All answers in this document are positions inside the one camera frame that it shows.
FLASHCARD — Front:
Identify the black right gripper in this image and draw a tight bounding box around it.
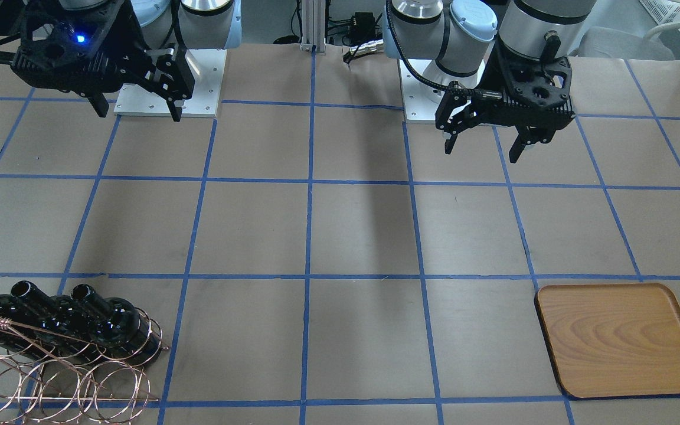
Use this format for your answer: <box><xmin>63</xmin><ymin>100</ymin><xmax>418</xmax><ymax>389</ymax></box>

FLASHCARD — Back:
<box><xmin>10</xmin><ymin>1</ymin><xmax>194</xmax><ymax>123</ymax></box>

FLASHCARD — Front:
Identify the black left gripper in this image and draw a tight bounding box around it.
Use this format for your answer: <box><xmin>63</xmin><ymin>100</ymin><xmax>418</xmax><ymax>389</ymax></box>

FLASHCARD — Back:
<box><xmin>435</xmin><ymin>45</ymin><xmax>575</xmax><ymax>164</ymax></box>

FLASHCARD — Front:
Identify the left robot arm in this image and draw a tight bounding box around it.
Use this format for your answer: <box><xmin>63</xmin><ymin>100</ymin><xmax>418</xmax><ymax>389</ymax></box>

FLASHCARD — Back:
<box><xmin>381</xmin><ymin>1</ymin><xmax>596</xmax><ymax>162</ymax></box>

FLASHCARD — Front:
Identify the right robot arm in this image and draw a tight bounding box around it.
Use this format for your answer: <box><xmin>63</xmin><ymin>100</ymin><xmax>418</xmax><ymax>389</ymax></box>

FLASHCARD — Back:
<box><xmin>7</xmin><ymin>1</ymin><xmax>242</xmax><ymax>122</ymax></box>

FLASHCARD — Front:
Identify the wooden tray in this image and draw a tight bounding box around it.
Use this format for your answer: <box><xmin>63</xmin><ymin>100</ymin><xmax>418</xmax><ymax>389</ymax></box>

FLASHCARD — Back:
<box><xmin>535</xmin><ymin>282</ymin><xmax>680</xmax><ymax>399</ymax></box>

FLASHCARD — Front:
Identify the grey office chair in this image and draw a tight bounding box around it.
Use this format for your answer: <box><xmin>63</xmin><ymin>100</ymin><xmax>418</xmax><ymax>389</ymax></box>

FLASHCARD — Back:
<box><xmin>574</xmin><ymin>22</ymin><xmax>680</xmax><ymax>60</ymax></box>

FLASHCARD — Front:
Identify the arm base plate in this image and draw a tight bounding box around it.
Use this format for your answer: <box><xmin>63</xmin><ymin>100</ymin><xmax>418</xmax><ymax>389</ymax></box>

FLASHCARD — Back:
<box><xmin>114</xmin><ymin>48</ymin><xmax>227</xmax><ymax>118</ymax></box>
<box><xmin>398</xmin><ymin>59</ymin><xmax>486</xmax><ymax>125</ymax></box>

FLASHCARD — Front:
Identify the aluminium frame post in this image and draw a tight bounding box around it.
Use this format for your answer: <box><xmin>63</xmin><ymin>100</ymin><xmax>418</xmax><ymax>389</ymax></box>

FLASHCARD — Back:
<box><xmin>299</xmin><ymin>0</ymin><xmax>328</xmax><ymax>55</ymax></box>

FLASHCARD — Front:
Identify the copper wire wine basket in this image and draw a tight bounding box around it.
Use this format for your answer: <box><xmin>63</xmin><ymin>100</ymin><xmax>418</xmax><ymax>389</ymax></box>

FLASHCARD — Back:
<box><xmin>0</xmin><ymin>338</ymin><xmax>160</xmax><ymax>424</ymax></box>

